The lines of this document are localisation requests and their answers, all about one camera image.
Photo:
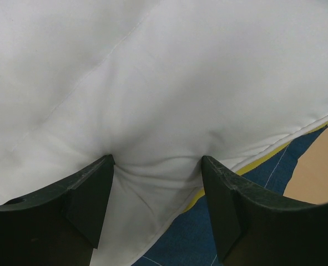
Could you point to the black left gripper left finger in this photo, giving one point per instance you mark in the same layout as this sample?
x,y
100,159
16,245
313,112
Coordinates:
x,y
60,224

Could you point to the white pillow yellow underside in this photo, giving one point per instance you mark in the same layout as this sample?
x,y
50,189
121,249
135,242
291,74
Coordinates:
x,y
157,85

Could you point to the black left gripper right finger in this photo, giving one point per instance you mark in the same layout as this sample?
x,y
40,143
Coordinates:
x,y
254,226

